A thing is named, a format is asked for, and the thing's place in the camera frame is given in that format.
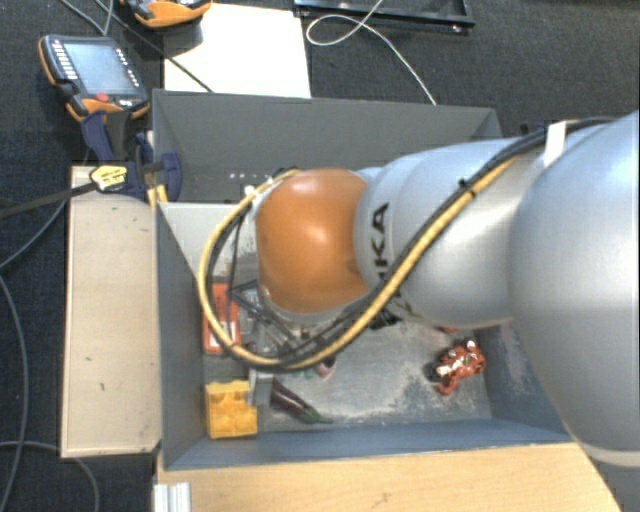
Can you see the orange and white box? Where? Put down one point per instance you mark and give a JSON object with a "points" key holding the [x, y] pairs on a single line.
{"points": [[217, 345]]}

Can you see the red toy figure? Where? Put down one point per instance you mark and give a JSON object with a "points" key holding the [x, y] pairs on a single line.
{"points": [[457, 367]]}

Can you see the grey metal bin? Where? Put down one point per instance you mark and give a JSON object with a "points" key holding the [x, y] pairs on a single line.
{"points": [[380, 390]]}

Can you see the purple toy eggplant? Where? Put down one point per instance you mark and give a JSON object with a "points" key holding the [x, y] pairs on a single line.
{"points": [[295, 406]]}

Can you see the pale wood board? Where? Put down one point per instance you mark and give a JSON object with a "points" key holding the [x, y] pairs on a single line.
{"points": [[110, 310]]}

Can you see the yellow toy brick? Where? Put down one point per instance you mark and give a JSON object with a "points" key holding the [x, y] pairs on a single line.
{"points": [[231, 412]]}

